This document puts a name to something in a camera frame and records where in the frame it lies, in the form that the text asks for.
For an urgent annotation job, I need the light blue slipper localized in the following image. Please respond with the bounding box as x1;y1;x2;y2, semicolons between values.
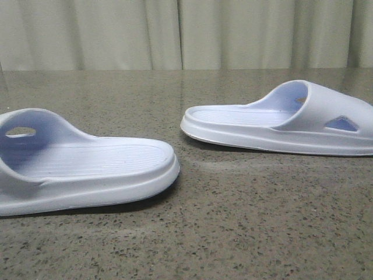
1;108;180;216
181;80;372;156

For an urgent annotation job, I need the pale green curtain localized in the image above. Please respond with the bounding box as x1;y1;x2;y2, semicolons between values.
1;1;372;70

